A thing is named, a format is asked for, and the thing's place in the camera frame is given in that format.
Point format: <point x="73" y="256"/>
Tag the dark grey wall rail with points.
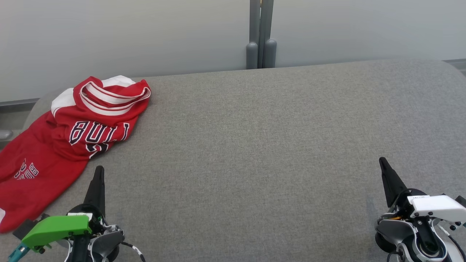
<point x="18" y="103"/>
<point x="457" y="64"/>

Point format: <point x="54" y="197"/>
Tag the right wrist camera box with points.
<point x="461" y="201"/>

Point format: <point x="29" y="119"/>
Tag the grey metal tube end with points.
<point x="5" y="135"/>

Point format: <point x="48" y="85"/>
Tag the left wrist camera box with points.
<point x="25" y="227"/>

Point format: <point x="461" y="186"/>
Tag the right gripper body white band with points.
<point x="440" y="207"/>

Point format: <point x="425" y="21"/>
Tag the grey vertical partition post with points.
<point x="265" y="22"/>

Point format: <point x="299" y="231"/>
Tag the grey rounded post stub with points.
<point x="270" y="54"/>
<point x="251" y="56"/>

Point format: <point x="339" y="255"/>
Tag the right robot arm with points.
<point x="397" y="229"/>

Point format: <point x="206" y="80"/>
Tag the red shorts white trim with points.
<point x="43" y="178"/>

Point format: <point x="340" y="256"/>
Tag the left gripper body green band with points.
<point x="54" y="227"/>

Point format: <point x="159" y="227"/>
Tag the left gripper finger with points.
<point x="97" y="189"/>

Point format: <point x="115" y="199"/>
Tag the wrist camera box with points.
<point x="25" y="227"/>
<point x="461" y="201"/>

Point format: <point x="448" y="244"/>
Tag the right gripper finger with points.
<point x="391" y="182"/>

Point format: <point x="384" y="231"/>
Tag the red white jersey shirt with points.
<point x="98" y="118"/>

